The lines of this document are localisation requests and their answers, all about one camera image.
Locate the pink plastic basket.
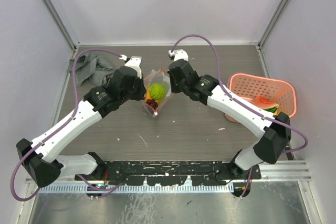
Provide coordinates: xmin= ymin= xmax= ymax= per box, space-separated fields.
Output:
xmin=227 ymin=73 xmax=298 ymax=118

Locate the orange mango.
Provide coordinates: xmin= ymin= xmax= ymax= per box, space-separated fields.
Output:
xmin=145 ymin=91 xmax=152 ymax=102

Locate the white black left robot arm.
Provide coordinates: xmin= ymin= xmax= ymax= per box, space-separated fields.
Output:
xmin=16 ymin=66 xmax=146 ymax=187

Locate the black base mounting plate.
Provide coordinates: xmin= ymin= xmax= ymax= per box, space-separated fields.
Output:
xmin=84 ymin=161 xmax=248 ymax=186

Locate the dark red grape bunch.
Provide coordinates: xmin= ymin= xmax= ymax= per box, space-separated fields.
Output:
xmin=146 ymin=99 xmax=159 ymax=110

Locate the aluminium left frame post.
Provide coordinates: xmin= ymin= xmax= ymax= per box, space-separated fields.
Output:
xmin=42 ymin=0 xmax=80 ymax=51

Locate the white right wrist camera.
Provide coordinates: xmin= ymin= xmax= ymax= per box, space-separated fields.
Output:
xmin=168 ymin=49 xmax=188 ymax=62

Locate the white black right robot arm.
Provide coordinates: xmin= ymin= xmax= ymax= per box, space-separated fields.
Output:
xmin=168 ymin=59 xmax=291 ymax=179

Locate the clear zip top bag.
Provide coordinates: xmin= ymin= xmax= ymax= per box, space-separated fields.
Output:
xmin=142 ymin=68 xmax=173 ymax=118

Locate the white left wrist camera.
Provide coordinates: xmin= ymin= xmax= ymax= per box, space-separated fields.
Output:
xmin=124 ymin=56 xmax=143 ymax=79

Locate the white slotted cable duct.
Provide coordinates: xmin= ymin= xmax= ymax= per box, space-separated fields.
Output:
xmin=39 ymin=182 xmax=234 ymax=194

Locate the aluminium right frame post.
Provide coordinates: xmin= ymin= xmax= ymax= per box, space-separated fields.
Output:
xmin=257 ymin=0 xmax=290 ymax=50

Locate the watermelon slice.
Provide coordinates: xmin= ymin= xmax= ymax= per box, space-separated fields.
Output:
xmin=251 ymin=95 xmax=279 ymax=113

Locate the green custard apple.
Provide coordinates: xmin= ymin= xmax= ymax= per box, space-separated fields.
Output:
xmin=149 ymin=83 xmax=165 ymax=101

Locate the aluminium frame post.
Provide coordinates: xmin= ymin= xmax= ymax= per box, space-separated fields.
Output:
xmin=42 ymin=0 xmax=80 ymax=51
xmin=257 ymin=0 xmax=290 ymax=50

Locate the green crumpled cloth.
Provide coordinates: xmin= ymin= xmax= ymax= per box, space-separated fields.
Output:
xmin=75 ymin=52 xmax=115 ymax=88

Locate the aluminium front rail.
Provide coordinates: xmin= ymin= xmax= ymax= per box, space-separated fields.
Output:
xmin=25 ymin=159 xmax=313 ymax=184

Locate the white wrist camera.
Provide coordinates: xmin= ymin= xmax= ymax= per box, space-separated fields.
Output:
xmin=124 ymin=56 xmax=143 ymax=79
xmin=168 ymin=49 xmax=188 ymax=62

